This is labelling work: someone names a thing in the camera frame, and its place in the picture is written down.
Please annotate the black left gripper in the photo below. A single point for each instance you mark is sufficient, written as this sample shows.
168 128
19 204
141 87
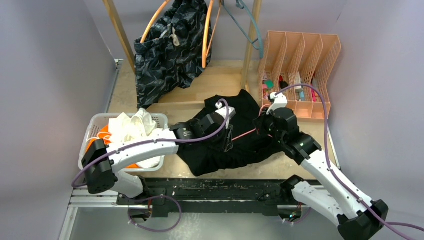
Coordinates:
226 141

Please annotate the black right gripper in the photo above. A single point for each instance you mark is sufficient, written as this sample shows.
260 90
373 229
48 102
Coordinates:
260 123

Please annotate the pink thin hanger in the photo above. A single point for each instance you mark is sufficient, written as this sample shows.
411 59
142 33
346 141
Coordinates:
253 130

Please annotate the black shorts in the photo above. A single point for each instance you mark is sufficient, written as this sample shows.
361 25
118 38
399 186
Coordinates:
202 159

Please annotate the pink plastic file organizer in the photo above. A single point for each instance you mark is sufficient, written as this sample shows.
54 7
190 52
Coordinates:
305 62

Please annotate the orange hanger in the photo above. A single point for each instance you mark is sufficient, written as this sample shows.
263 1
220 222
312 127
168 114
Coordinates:
207 41
153 20

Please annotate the white shorts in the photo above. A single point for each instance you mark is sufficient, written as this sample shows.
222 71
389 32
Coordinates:
143 124

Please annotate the orange shorts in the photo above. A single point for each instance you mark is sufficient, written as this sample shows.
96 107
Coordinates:
102 136

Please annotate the white plastic basket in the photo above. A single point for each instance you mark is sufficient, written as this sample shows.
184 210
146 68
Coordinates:
96 124

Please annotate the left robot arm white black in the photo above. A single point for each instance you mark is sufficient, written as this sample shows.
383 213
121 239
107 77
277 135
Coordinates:
103 165

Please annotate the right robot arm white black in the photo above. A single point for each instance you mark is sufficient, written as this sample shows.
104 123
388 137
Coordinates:
355 214

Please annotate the dark camouflage shorts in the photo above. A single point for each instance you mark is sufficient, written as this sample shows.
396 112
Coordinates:
171 54

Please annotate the pink small bottle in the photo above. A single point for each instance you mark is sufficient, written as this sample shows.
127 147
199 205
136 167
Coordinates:
265 91

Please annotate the green small item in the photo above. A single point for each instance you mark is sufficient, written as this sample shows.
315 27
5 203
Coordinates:
269 84

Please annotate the wooden clothes rack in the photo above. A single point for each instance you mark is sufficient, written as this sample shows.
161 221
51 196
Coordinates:
254 37

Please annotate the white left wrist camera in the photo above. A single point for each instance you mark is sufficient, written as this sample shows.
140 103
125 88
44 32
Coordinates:
225 111

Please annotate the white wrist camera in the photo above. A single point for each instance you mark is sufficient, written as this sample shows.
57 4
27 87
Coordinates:
277 100
225 111

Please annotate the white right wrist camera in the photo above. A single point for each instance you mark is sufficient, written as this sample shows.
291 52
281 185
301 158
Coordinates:
277 100

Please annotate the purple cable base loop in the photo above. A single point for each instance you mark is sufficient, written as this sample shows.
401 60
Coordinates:
155 209

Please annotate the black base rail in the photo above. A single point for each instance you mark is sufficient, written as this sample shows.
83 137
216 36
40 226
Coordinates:
219 196

